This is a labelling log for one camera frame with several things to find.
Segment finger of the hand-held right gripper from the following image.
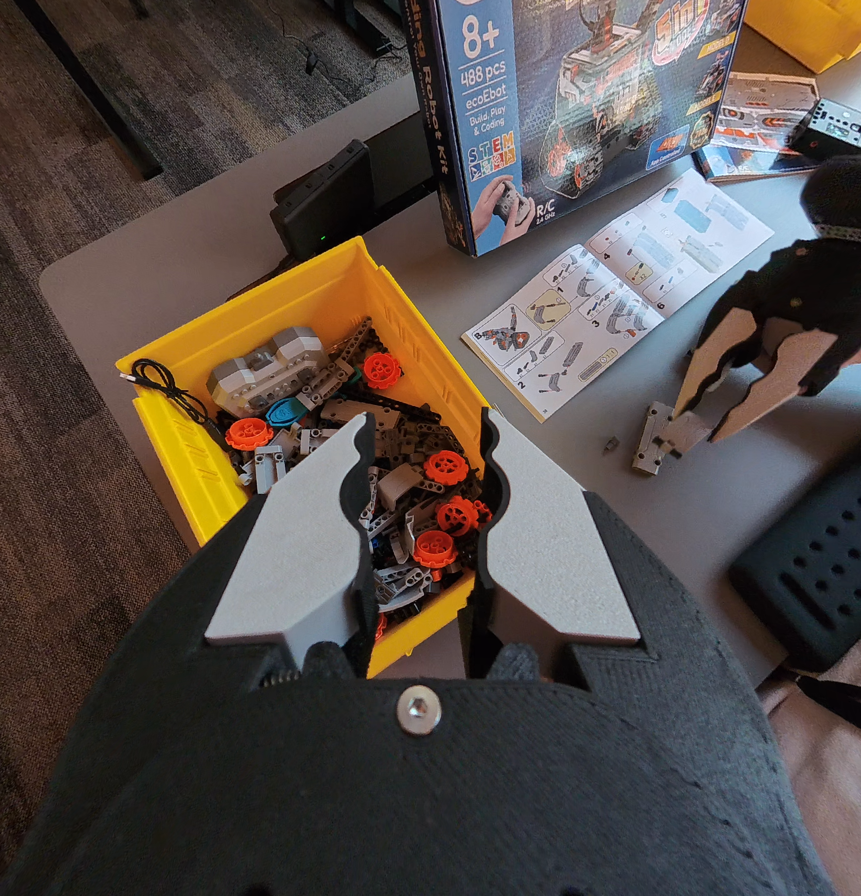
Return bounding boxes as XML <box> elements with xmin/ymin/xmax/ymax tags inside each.
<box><xmin>672</xmin><ymin>307</ymin><xmax>762</xmax><ymax>421</ymax></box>
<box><xmin>709</xmin><ymin>329</ymin><xmax>841</xmax><ymax>445</ymax></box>

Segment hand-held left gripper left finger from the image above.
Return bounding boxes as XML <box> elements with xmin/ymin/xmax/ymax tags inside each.
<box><xmin>205</xmin><ymin>412</ymin><xmax>381</xmax><ymax>679</ymax></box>

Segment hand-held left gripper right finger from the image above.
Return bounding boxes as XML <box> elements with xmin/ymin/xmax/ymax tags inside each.
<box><xmin>460</xmin><ymin>406</ymin><xmax>643</xmax><ymax>679</ymax></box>

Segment grey rectangular panel piece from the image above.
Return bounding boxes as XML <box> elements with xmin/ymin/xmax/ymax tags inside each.
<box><xmin>254</xmin><ymin>448</ymin><xmax>288</xmax><ymax>494</ymax></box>
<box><xmin>320</xmin><ymin>398</ymin><xmax>403</xmax><ymax>431</ymax></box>

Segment grey assembled beam piece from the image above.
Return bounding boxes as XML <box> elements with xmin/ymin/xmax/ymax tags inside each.
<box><xmin>632</xmin><ymin>401</ymin><xmax>683</xmax><ymax>477</ymax></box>

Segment yellow storage bin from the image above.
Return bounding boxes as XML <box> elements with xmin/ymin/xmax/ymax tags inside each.
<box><xmin>742</xmin><ymin>0</ymin><xmax>861</xmax><ymax>74</ymax></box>
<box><xmin>115</xmin><ymin>237</ymin><xmax>490</xmax><ymax>679</ymax></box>

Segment building pieces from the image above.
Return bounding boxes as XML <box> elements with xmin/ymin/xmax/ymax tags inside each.
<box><xmin>206</xmin><ymin>318</ymin><xmax>494</xmax><ymax>641</ymax></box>

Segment grey desk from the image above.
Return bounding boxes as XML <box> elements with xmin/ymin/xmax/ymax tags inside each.
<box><xmin>38</xmin><ymin>21</ymin><xmax>861</xmax><ymax>690</ymax></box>

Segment open instruction booklet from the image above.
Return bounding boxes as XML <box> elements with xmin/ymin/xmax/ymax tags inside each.
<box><xmin>462</xmin><ymin>168</ymin><xmax>776</xmax><ymax>424</ymax></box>

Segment black electronic box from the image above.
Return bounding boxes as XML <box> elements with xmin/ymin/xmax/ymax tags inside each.
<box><xmin>787</xmin><ymin>97</ymin><xmax>861</xmax><ymax>158</ymax></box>

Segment colourful folded leaflet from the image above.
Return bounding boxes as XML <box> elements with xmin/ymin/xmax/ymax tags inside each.
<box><xmin>693</xmin><ymin>70</ymin><xmax>823</xmax><ymax>184</ymax></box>

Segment grey white controller block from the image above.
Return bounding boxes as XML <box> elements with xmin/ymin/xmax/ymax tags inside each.
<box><xmin>206</xmin><ymin>325</ymin><xmax>333</xmax><ymax>417</ymax></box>

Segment black long perforated beam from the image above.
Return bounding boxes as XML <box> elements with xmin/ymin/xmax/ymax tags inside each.
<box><xmin>360</xmin><ymin>391</ymin><xmax>444</xmax><ymax>427</ymax></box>

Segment black perforated chair armrest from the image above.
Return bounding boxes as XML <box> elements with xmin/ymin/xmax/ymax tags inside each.
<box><xmin>728</xmin><ymin>448</ymin><xmax>861</xmax><ymax>673</ymax></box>

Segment blue robot kit box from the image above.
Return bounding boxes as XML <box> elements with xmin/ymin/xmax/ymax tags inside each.
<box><xmin>402</xmin><ymin>0</ymin><xmax>749</xmax><ymax>259</ymax></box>

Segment black device with green light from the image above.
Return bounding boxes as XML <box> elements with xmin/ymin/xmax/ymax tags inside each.
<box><xmin>269</xmin><ymin>139</ymin><xmax>375</xmax><ymax>261</ymax></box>

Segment black table leg bar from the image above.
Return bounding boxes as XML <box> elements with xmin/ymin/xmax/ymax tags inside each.
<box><xmin>14</xmin><ymin>0</ymin><xmax>167</xmax><ymax>182</ymax></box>

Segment black cable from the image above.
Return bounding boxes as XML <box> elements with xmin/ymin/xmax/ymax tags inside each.
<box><xmin>119</xmin><ymin>358</ymin><xmax>228</xmax><ymax>449</ymax></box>

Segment black strap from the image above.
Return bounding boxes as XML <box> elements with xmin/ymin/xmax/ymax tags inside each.
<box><xmin>794</xmin><ymin>675</ymin><xmax>861</xmax><ymax>739</ymax></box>

